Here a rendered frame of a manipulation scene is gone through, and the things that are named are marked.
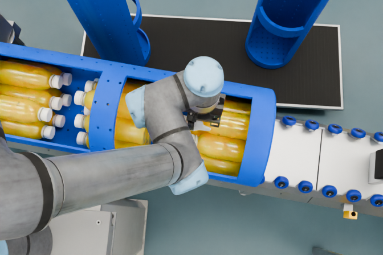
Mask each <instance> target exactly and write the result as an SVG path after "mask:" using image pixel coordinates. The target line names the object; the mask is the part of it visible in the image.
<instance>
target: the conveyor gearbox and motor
mask: <svg viewBox="0 0 383 255"><path fill-rule="evenodd" d="M20 33H21V28H20V27H19V26H18V25H17V24H16V23H15V22H14V21H10V20H6V19H5V18H4V17H3V16H2V15H1V14H0V42H4V43H10V44H16V45H20V46H26V45H25V44H24V42H22V41H21V40H20V39H19V35H20Z"/></svg>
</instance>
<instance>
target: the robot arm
mask: <svg viewBox="0 0 383 255"><path fill-rule="evenodd" d="M223 85H224V75H223V69H222V67H221V65H220V64H219V63H218V62H217V61H216V60H214V59H213V58H210V57H207V56H200V57H197V58H195V59H193V60H192V61H190V62H189V64H188V65H187V66H186V68H185V70H183V71H181V72H177V73H175V74H174V75H171V76H169V77H166V78H164V79H161V80H159V81H155V82H153V83H151V84H148V85H146V84H145V85H143V86H142V87H139V88H137V89H135V90H133V91H131V92H129V93H128V94H127V95H126V96H125V102H126V104H127V107H128V110H129V112H130V115H131V117H132V120H133V122H134V124H135V126H136V127H137V128H138V129H141V128H147V130H148V133H149V135H150V138H151V140H152V143H153V144H152V145H143V146H135V147H126V148H120V149H112V150H103V151H94V152H89V153H80V154H72V155H63V156H58V157H49V158H42V157H40V156H39V155H38V154H36V153H33V152H30V151H28V152H21V153H14V152H12V151H11V150H10V149H9V147H8V145H7V141H6V137H5V134H4V131H3V127H2V124H1V120H0V255H50V254H51V251H52V244H53V239H52V233H51V229H50V227H49V226H48V225H49V223H50V221H51V219H53V218H56V217H60V216H64V215H67V214H70V213H74V212H77V211H81V210H84V209H88V208H92V207H95V206H98V205H102V204H105V203H109V202H112V201H116V200H120V199H123V198H127V197H130V196H133V195H137V194H141V193H143V192H147V191H151V190H155V189H158V188H161V187H165V186H169V187H170V188H171V191H172V193H174V194H175V195H180V194H183V193H186V192H188V191H191V190H193V189H195V188H197V187H199V186H201V185H203V184H205V183H206V182H207V181H208V179H209V176H208V173H207V171H206V167H205V165H204V160H203V159H202V158H201V155H200V153H199V151H198V148H197V146H196V144H195V141H194V139H193V136H192V134H191V132H190V131H191V130H192V131H195V130H204V131H210V130H211V128H210V127H207V126H205V125H204V124H203V122H209V123H210V126H212V127H217V128H218V127H219V124H220V121H221V115H222V112H223V107H224V103H225V97H226V94H222V93H221V90H222V88H223ZM182 112H187V113H188V114H187V121H188V124H187V122H186V120H185V117H184V115H183V113H182ZM218 118H219V119H218ZM211 123H214V124H218V125H213V124H211Z"/></svg>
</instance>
